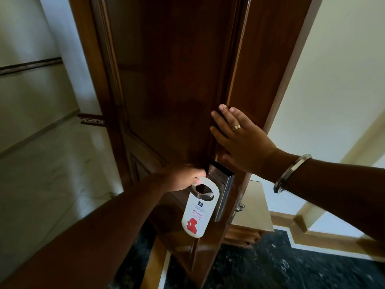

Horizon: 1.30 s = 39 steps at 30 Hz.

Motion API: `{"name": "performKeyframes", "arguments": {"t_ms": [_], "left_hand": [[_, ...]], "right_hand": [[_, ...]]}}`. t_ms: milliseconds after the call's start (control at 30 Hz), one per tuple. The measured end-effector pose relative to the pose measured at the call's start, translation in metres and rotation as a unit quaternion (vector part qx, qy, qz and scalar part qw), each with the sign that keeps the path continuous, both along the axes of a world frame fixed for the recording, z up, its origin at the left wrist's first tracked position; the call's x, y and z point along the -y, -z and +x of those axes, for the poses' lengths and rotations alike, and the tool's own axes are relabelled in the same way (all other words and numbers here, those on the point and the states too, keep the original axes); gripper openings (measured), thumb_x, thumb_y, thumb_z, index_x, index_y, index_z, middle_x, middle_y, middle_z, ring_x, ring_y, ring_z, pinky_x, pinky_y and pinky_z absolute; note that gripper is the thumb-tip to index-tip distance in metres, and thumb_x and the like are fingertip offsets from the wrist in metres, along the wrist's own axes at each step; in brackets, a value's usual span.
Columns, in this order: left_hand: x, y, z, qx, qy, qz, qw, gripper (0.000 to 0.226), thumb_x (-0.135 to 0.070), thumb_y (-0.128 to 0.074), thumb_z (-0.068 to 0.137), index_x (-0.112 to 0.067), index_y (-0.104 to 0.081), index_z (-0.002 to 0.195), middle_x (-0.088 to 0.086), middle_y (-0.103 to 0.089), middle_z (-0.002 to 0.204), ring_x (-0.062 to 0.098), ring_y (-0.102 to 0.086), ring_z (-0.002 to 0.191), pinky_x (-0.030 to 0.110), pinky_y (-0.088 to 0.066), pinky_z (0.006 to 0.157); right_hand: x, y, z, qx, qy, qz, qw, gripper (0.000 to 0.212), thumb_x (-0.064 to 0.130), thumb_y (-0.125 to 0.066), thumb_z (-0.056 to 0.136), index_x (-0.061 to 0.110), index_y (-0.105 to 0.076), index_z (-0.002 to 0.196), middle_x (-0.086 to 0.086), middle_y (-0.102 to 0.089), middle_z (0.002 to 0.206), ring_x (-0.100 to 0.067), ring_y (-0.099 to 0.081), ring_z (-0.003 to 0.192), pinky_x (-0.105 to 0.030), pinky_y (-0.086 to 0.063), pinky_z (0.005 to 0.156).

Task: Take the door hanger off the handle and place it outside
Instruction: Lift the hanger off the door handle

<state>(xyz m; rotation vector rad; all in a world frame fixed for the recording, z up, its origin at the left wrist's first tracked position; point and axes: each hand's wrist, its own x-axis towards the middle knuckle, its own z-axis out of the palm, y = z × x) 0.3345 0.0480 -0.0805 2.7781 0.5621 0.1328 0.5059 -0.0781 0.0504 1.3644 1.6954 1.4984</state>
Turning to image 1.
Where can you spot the person's right hand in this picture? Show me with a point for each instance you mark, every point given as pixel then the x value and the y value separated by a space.
pixel 249 147

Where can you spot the person's left hand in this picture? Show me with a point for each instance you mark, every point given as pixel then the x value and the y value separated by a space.
pixel 176 177

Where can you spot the person's right middle finger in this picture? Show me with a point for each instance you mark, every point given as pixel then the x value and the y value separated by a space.
pixel 221 124

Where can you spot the person's right thumb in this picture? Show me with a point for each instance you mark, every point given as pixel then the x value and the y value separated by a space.
pixel 231 161

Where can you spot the person's right little finger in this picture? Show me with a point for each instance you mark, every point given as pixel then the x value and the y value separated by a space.
pixel 242 118

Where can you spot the person's left fingers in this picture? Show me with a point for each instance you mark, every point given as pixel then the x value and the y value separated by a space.
pixel 195 175

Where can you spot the white door hanger red print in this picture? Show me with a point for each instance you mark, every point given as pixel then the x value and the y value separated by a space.
pixel 195 213

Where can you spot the brown wooden door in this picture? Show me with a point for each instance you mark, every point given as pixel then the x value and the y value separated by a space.
pixel 168 87

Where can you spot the person's right forearm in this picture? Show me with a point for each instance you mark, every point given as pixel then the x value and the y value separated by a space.
pixel 330 192

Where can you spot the person's left forearm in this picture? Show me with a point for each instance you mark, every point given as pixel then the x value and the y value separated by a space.
pixel 90 237

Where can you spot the wooden cabinet beige top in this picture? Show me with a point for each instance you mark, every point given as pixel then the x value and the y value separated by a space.
pixel 252 207

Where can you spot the steel wrist bangle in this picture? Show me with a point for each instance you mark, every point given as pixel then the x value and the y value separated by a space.
pixel 290 171

